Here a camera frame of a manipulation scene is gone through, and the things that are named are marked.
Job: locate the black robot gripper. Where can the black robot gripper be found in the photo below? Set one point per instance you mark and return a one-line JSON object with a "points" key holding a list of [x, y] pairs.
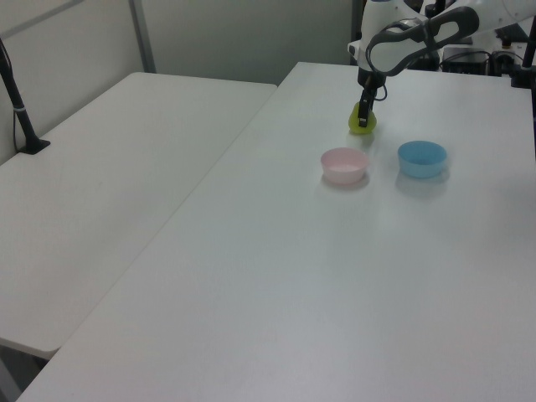
{"points": [[368, 78]]}

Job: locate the green pear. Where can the green pear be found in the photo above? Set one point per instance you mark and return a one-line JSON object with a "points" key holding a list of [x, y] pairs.
{"points": [[354, 125]]}

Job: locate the pink plastic bowl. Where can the pink plastic bowl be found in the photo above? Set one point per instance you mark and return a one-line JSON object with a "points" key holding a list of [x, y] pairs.
{"points": [[343, 167]]}

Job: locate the blue plastic bowl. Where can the blue plastic bowl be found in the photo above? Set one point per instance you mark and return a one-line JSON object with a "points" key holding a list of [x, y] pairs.
{"points": [[421, 161]]}

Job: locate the black equipment box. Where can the black equipment box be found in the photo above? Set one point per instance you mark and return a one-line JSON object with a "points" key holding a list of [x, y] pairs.
{"points": [[462, 58]]}

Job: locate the white side table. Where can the white side table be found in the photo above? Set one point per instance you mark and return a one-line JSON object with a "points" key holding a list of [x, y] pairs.
{"points": [[104, 176]]}

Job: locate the black clamped camera stand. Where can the black clamped camera stand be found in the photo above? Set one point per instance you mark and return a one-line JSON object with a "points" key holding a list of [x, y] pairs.
{"points": [[523, 73]]}

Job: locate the grey metal partition post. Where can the grey metal partition post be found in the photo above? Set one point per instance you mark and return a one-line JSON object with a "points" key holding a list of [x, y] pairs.
{"points": [[142, 37]]}

